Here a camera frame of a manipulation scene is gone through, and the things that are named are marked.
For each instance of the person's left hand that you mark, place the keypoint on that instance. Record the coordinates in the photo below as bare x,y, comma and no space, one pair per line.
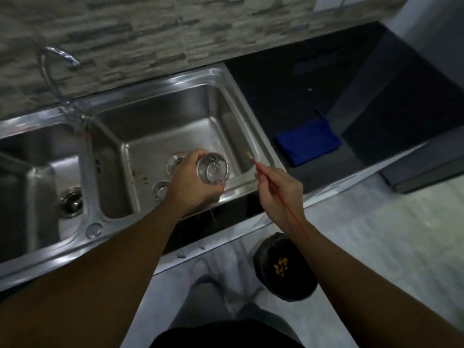
183,188

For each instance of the person's right hand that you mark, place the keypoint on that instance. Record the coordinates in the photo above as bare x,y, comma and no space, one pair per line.
286,199

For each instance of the person's right thumb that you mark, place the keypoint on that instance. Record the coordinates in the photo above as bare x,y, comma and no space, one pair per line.
264,188

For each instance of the person's left thumb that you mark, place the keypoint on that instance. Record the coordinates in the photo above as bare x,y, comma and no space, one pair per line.
194,155

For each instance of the thin red stick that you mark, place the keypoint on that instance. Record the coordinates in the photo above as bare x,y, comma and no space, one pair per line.
253,162

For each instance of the person's left forearm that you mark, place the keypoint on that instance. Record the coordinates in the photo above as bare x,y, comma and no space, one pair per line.
98,282

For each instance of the person's right forearm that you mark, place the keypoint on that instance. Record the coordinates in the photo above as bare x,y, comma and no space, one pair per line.
366,289

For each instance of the open sink drain hole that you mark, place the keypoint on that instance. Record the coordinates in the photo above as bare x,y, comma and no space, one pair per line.
174,163

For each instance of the small round metal plug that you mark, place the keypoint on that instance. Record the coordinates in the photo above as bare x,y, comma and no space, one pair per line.
160,189

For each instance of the stainless steel double sink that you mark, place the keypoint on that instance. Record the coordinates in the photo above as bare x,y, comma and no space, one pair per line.
152,119

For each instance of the blue cloth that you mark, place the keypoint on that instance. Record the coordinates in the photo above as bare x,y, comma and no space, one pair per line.
308,141

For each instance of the yellow food scraps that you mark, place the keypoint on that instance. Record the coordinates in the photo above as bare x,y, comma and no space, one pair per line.
281,266

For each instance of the black trash bin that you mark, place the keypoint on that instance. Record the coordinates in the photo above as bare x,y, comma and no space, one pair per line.
279,286

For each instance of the round metal sink cap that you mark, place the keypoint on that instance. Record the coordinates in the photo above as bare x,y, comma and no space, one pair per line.
94,231

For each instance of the grey trousers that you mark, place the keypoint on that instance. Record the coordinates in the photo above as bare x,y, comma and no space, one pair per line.
206,304

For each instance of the metal sink drain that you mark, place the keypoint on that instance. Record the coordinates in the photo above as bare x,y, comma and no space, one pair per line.
71,202

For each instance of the black shirt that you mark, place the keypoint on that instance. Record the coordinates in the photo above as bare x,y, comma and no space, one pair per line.
224,337

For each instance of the dark cabinet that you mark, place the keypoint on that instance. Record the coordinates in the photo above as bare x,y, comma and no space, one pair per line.
424,166

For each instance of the chrome gooseneck faucet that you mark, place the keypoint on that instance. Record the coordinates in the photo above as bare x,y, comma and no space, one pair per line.
50,79

